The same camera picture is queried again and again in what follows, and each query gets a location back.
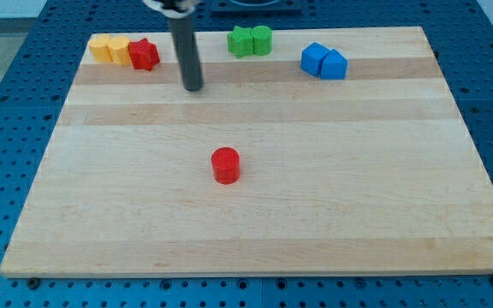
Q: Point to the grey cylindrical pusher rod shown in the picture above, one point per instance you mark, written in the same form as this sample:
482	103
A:
182	30

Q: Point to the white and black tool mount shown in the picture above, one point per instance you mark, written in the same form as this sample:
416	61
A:
172	8

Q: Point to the red star block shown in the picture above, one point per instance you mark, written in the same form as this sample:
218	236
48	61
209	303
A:
143	54

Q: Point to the green star block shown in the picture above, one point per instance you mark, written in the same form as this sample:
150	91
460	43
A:
240	41

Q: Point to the yellow hexagon block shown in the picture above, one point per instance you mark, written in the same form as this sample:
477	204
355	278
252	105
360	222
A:
118	49

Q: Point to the green cylinder block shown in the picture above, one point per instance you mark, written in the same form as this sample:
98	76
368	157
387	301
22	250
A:
261	40

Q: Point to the yellow cylinder block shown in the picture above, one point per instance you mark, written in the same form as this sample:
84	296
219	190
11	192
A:
98	46

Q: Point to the blue cube block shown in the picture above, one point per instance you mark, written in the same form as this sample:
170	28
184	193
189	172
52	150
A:
312	58

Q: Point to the red cylinder block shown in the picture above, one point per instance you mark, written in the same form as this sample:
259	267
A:
225	162

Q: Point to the blue pentagon block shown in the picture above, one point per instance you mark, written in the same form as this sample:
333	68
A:
334	66

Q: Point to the wooden board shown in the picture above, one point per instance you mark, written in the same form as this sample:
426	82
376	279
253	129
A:
375	174

